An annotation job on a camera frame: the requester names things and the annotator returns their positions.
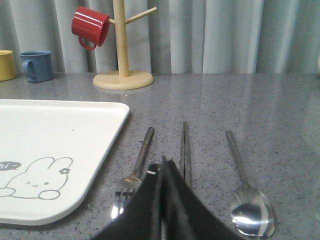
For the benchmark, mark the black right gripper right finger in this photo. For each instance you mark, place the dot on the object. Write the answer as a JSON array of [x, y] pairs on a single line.
[[185, 217]]

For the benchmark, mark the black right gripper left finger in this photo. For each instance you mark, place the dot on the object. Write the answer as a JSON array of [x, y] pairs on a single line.
[[141, 218]]

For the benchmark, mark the blue mug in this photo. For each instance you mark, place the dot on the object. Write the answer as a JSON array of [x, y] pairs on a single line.
[[37, 66]]

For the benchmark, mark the grey curtain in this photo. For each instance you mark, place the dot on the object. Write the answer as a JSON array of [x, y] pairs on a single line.
[[182, 36]]

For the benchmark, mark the cream rabbit serving tray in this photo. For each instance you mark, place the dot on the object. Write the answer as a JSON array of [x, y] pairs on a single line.
[[50, 154]]

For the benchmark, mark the wooden mug tree stand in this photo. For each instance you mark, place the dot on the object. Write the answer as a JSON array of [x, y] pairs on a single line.
[[123, 78]]

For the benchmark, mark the red mug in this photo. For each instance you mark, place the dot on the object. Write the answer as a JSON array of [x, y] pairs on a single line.
[[90, 26]]

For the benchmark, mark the silver metal spoon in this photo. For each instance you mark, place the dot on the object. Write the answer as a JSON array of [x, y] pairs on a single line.
[[251, 211]]

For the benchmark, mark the silver metal fork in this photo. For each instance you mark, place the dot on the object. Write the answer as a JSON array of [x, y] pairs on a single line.
[[128, 185]]

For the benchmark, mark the silver metal chopstick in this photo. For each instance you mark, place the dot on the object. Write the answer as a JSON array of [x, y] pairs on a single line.
[[187, 157]]

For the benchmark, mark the yellow mug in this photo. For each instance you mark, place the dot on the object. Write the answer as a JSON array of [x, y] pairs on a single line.
[[7, 65]]

